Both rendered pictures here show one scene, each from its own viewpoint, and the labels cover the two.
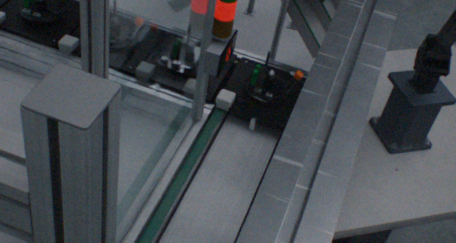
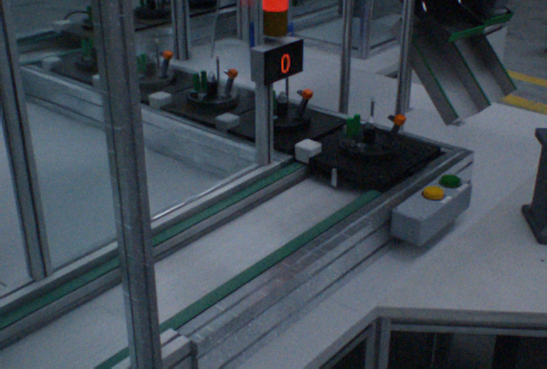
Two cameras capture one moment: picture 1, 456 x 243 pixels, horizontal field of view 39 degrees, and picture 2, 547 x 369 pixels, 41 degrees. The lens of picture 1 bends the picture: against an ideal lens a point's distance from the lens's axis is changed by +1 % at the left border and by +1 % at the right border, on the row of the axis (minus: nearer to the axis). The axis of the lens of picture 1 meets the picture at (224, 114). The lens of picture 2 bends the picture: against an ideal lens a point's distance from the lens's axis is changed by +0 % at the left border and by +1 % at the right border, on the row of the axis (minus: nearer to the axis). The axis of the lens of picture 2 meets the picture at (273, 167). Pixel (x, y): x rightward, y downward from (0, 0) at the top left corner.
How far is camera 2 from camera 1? 0.80 m
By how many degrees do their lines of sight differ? 28
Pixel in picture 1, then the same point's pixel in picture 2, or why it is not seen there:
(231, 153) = (296, 204)
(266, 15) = (425, 113)
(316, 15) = (461, 82)
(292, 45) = (446, 137)
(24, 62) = not seen: hidden behind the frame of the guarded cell
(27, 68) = not seen: hidden behind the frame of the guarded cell
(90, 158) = not seen: outside the picture
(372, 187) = (492, 272)
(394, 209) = (518, 298)
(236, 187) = (282, 233)
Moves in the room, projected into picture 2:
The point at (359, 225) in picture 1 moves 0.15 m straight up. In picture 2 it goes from (453, 306) to (461, 234)
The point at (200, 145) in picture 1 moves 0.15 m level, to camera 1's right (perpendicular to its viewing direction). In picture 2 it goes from (255, 188) to (319, 203)
